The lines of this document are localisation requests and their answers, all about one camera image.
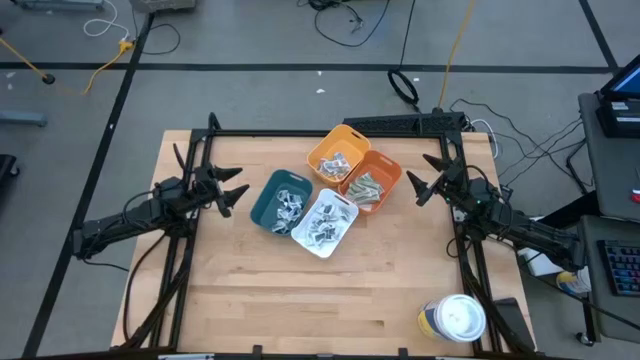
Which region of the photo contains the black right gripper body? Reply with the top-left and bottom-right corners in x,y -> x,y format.
438,158 -> 474,201

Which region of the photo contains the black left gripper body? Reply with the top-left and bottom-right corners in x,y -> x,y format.
192,166 -> 225,204

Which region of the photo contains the teal plastic bin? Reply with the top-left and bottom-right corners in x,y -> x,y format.
249,168 -> 315,238

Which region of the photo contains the orange plastic bin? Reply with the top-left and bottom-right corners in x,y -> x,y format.
338,149 -> 404,216

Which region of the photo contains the black perforated mounting beam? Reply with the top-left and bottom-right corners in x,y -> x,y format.
342,111 -> 467,135

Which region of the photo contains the white plastic bin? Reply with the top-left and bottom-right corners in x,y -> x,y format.
290,187 -> 360,260

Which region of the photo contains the yellow plastic bin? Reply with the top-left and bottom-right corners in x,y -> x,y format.
306,123 -> 372,187

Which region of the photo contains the white cardboard box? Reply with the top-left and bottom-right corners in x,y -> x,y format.
514,217 -> 566,278

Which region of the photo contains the white lidded container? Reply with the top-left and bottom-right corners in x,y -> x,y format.
417,293 -> 487,344

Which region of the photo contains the black flat device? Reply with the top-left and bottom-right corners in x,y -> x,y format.
492,297 -> 537,354

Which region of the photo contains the grey side desk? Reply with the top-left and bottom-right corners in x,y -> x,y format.
578,214 -> 640,345
578,92 -> 640,222

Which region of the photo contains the small wipes canister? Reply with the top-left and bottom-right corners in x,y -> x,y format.
555,269 -> 595,296

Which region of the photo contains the black laptop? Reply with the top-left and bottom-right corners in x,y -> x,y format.
595,54 -> 640,140

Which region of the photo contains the black backlit keyboard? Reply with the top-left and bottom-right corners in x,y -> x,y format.
597,239 -> 640,298

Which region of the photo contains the black caster base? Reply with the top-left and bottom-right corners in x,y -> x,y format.
0,153 -> 21,194

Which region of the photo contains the grey metal floor foot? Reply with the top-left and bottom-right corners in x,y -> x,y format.
9,0 -> 106,11

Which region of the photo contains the yellow hanging cable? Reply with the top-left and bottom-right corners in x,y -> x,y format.
436,0 -> 477,112

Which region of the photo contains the black hanging cable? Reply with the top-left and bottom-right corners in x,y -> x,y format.
387,0 -> 422,112

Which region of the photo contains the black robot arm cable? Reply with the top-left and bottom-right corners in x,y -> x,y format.
122,232 -> 171,346

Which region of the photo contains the yellow floor cable with plug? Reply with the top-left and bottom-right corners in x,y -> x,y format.
82,39 -> 136,96

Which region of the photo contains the white floor cable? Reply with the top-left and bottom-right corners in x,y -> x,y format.
82,0 -> 131,41

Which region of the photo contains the black floor cable loop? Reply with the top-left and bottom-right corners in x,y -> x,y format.
297,0 -> 392,49

